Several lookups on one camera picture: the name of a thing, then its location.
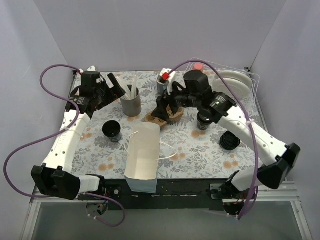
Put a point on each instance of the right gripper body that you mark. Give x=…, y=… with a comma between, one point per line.
x=165, y=100

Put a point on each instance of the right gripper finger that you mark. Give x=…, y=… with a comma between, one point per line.
x=160, y=111
x=174, y=105

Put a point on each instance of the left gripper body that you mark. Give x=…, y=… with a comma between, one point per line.
x=108, y=88

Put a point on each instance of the dark takeout coffee cup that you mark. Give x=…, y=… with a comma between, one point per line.
x=203, y=123

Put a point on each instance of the white blue paper bag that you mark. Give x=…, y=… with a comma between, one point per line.
x=143, y=156

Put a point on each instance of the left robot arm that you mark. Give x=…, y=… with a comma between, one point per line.
x=54, y=177

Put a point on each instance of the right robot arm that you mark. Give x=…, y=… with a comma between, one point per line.
x=277, y=157

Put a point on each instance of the brown cardboard cup carrier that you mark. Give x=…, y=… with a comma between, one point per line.
x=161, y=123

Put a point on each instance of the blue ceramic mug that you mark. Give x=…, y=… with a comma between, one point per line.
x=161, y=87

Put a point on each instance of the grey straw holder cup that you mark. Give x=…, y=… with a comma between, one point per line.
x=131, y=107

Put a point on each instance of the pink plastic cup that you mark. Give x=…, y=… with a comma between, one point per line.
x=199, y=67

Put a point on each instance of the white plate front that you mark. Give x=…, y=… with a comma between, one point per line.
x=238, y=88

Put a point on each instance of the white plate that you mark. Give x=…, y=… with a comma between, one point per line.
x=238, y=88
x=236, y=75

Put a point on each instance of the white plate back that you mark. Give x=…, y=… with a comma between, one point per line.
x=236, y=75

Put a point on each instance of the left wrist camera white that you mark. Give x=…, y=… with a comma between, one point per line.
x=92, y=68

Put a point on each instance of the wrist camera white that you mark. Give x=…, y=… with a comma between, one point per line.
x=92, y=68
x=168, y=77

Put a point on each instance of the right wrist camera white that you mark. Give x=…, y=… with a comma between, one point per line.
x=168, y=77

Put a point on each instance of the white wire dish rack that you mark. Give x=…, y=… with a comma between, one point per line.
x=248, y=102

